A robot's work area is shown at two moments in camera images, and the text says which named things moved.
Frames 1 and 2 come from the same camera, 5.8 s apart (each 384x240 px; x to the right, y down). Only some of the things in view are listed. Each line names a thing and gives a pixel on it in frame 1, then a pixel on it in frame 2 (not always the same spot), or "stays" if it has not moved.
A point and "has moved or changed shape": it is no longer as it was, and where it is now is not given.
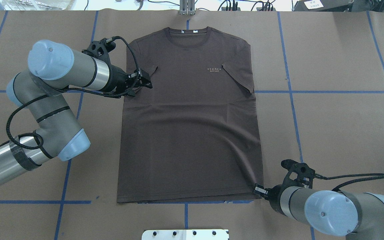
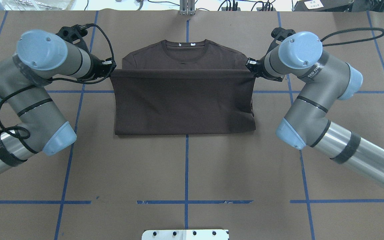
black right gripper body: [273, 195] → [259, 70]
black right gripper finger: [260, 189] → [252, 64]
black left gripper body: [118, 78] → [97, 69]
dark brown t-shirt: [194, 136] has moved or changed shape
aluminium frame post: [187, 7] stays
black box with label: [323, 5] stays
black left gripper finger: [144, 79] → [106, 65]
